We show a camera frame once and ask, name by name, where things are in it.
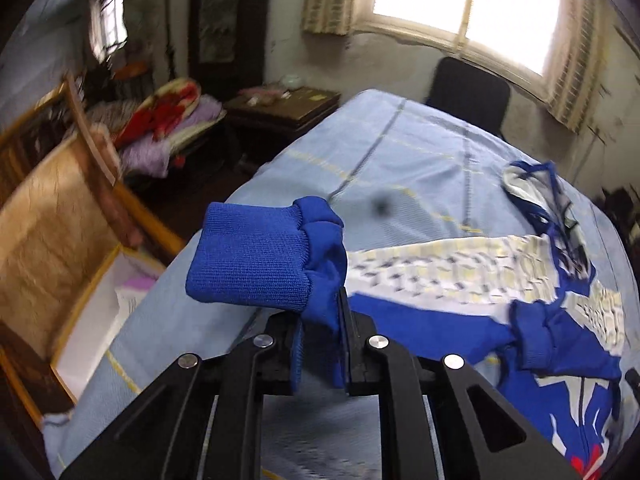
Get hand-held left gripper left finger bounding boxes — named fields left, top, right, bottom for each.
left=60, top=310, right=304, bottom=480

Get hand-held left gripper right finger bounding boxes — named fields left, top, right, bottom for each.
left=339, top=287, right=582, bottom=480

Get blue and white sweatshirt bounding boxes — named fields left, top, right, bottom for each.
left=185, top=160, right=627, bottom=477

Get white open box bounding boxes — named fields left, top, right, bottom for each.
left=52, top=245, right=169, bottom=402

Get light blue plaid bed sheet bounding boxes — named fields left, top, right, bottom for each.
left=42, top=89, right=637, bottom=480

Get dark wooden nightstand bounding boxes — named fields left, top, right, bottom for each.
left=222, top=85, right=343, bottom=171

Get wooden bench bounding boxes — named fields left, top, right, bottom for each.
left=0, top=74, right=187, bottom=431

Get red patterned blanket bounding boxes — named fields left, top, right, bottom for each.
left=117, top=77, right=203, bottom=146

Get black chair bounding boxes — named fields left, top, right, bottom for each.
left=425, top=56, right=511, bottom=142

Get dark clutter pile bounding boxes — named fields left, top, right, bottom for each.
left=600, top=185, right=640, bottom=242

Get dark cabinet with painting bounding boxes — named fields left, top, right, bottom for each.
left=190, top=0, right=276, bottom=102

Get small barred window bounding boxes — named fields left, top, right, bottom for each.
left=90, top=0, right=126, bottom=61

